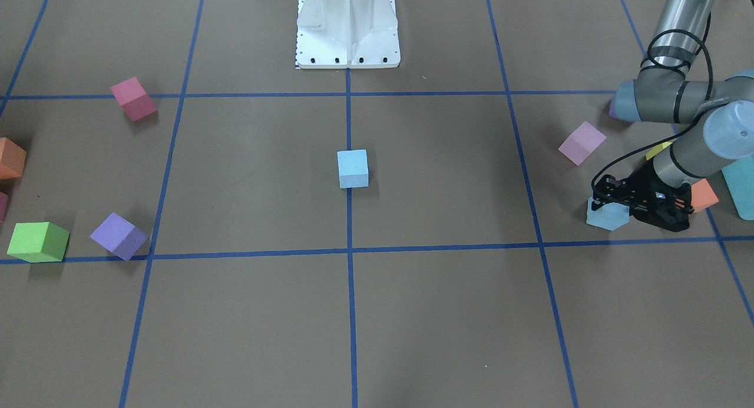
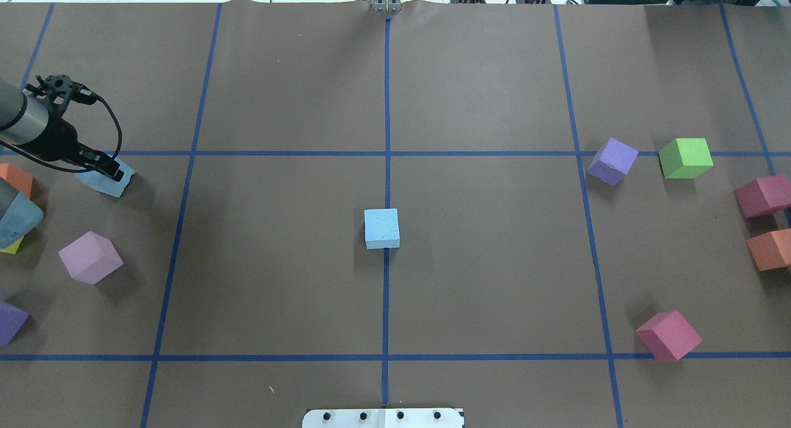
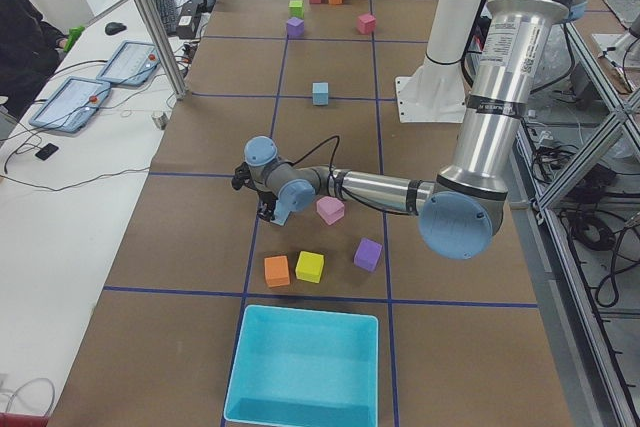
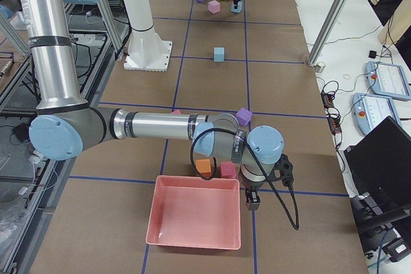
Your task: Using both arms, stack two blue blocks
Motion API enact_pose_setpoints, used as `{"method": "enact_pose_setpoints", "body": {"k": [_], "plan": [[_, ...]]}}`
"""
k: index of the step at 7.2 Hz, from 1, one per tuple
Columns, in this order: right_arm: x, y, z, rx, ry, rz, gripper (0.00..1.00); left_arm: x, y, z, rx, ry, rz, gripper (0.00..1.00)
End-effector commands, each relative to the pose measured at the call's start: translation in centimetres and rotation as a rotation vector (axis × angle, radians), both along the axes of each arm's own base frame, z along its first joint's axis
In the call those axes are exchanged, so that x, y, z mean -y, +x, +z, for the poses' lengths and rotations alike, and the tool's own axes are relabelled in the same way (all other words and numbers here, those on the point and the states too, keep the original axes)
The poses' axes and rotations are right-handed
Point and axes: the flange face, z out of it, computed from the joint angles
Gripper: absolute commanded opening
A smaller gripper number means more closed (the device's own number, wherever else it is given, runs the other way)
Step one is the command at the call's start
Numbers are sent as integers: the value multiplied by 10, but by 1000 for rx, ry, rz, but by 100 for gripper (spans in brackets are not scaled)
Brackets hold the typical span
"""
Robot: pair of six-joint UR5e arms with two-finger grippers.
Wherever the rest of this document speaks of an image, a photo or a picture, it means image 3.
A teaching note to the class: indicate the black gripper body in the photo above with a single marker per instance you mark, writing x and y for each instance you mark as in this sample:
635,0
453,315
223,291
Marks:
263,200

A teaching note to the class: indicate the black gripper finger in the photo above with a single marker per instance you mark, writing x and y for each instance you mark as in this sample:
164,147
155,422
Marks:
266,211

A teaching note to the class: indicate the light blue foam block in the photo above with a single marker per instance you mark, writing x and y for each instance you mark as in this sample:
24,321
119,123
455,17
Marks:
281,213
320,93

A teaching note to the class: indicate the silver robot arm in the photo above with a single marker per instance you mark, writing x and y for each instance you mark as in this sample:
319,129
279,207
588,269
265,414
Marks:
478,71

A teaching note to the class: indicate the orange foam block near teal bin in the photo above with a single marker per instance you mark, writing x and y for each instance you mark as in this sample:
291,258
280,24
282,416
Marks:
276,271

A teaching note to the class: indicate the light pink foam block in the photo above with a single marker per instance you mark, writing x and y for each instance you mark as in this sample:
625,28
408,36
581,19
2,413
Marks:
330,209

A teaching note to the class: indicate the yellow foam block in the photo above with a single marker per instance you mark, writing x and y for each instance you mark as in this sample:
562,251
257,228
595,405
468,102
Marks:
309,266

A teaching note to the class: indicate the purple foam block near teal bin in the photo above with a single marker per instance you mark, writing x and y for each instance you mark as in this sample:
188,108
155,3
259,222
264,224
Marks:
367,254

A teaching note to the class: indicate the small metal cylinder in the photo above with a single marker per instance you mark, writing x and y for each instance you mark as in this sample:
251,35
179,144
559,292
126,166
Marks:
160,120

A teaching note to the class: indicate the teal plastic bin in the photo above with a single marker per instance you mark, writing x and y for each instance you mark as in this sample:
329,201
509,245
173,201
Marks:
299,367

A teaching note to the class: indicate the purple foam block near green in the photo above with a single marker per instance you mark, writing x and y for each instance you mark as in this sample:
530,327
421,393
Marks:
295,27

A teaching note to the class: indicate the teach pendant tablet far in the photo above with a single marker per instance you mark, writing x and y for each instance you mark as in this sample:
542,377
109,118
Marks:
131,65

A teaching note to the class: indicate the teach pendant tablet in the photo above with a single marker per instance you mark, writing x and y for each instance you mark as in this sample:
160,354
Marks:
72,105
131,65

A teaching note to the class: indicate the teach pendant tablet near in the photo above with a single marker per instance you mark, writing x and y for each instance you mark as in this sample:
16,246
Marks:
72,105

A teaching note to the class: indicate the black keyboard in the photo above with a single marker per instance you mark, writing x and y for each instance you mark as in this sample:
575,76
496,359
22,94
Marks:
167,11

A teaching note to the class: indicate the black smartphone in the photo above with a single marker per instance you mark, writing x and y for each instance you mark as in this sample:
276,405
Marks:
46,151

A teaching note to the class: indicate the black computer mouse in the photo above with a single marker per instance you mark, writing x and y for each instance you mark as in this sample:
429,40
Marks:
113,28

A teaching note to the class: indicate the seated person in black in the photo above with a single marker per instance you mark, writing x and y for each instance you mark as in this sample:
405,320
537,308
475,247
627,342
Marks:
30,54

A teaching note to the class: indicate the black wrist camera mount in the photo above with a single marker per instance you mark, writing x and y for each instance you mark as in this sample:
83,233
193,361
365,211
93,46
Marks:
242,178

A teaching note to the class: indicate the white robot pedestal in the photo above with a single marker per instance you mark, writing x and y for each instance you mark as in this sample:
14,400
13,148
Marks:
435,93

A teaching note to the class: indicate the aluminium frame post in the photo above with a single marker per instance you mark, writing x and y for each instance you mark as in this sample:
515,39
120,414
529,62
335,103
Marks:
154,26

